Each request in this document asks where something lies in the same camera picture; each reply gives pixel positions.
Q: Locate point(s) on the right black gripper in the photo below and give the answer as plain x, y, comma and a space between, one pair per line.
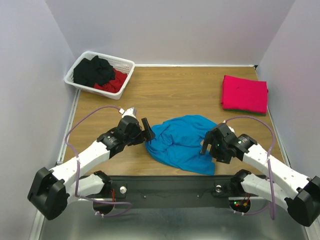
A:
212, 141

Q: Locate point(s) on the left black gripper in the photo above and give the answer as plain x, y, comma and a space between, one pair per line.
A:
148, 135

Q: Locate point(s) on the blue t shirt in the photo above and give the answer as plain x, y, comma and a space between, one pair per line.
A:
177, 143

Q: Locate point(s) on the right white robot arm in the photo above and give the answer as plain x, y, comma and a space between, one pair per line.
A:
295, 192

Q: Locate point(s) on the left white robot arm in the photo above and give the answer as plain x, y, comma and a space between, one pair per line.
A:
52, 190

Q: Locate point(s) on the folded pink t shirt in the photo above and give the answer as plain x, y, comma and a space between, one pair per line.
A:
244, 94

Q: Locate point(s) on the dark red t shirt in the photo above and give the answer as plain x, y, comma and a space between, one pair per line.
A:
114, 85

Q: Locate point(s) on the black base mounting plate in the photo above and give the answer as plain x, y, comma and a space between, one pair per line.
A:
178, 191

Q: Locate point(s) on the white plastic laundry basket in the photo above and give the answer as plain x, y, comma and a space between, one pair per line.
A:
120, 64

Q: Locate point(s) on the black t shirt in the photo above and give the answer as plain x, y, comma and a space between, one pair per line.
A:
95, 71

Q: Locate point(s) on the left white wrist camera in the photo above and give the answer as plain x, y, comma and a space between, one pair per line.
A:
131, 112

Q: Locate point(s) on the aluminium extrusion frame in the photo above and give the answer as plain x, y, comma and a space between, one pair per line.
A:
39, 218

